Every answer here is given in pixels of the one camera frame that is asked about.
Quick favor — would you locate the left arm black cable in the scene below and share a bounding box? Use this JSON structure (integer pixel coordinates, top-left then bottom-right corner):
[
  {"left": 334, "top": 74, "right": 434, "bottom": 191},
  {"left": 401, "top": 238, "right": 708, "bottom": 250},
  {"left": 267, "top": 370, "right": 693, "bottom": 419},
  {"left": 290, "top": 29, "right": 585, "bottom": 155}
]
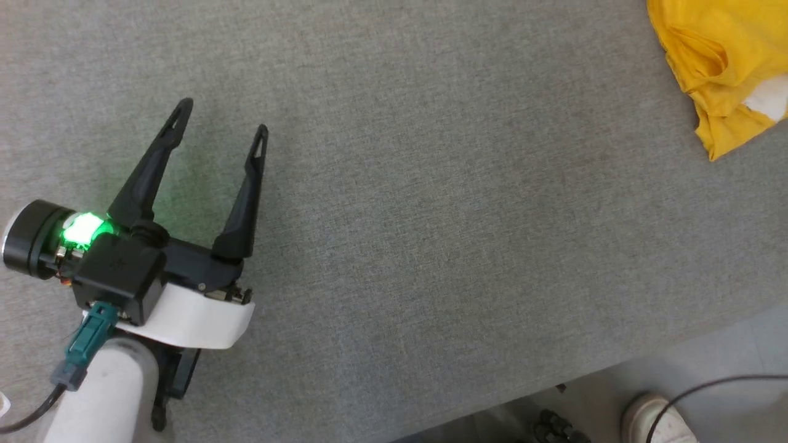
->
[{"left": 0, "top": 301, "right": 121, "bottom": 434}]

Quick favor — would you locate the black wheel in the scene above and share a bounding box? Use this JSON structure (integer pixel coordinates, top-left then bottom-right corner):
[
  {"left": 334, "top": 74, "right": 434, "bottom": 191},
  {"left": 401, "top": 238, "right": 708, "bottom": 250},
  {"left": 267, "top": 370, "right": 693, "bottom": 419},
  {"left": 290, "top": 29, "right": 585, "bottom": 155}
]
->
[{"left": 533, "top": 408, "right": 593, "bottom": 443}]

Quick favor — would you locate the white shoe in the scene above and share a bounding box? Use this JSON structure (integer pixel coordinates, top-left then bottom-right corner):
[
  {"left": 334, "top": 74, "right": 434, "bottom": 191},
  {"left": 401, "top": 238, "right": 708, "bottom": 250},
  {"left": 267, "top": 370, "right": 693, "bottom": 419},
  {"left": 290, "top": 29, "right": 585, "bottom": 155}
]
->
[{"left": 621, "top": 392, "right": 700, "bottom": 443}]

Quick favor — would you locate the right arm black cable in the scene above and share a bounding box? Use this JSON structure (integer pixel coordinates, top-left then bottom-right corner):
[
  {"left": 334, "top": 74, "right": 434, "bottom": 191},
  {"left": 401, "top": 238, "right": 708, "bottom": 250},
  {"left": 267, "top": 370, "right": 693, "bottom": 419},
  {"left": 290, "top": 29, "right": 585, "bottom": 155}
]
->
[{"left": 646, "top": 374, "right": 788, "bottom": 443}]

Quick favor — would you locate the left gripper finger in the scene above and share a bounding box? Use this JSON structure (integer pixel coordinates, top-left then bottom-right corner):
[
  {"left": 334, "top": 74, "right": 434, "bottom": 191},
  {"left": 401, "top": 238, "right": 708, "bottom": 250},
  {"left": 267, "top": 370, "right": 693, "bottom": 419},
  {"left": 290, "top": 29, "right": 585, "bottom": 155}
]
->
[
  {"left": 211, "top": 124, "right": 270, "bottom": 261},
  {"left": 107, "top": 98, "right": 195, "bottom": 230}
]

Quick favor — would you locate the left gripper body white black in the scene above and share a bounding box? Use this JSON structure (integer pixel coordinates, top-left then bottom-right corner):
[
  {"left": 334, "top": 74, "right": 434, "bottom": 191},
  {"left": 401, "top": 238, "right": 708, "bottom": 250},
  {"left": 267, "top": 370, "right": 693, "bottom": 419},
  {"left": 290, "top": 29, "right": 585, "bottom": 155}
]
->
[{"left": 2, "top": 199, "right": 255, "bottom": 351}]

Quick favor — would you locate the yellow printed T-shirt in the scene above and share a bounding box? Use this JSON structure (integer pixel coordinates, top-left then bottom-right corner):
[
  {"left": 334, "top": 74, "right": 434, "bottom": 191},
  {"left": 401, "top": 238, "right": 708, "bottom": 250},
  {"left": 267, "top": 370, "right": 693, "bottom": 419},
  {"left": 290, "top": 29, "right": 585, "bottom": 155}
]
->
[{"left": 646, "top": 0, "right": 788, "bottom": 162}]

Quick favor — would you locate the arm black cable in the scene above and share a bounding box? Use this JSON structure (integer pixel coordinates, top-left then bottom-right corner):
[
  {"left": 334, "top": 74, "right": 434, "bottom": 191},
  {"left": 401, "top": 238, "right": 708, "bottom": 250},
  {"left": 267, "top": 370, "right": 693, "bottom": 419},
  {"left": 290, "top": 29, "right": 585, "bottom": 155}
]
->
[
  {"left": 646, "top": 374, "right": 788, "bottom": 443},
  {"left": 0, "top": 301, "right": 121, "bottom": 434}
]

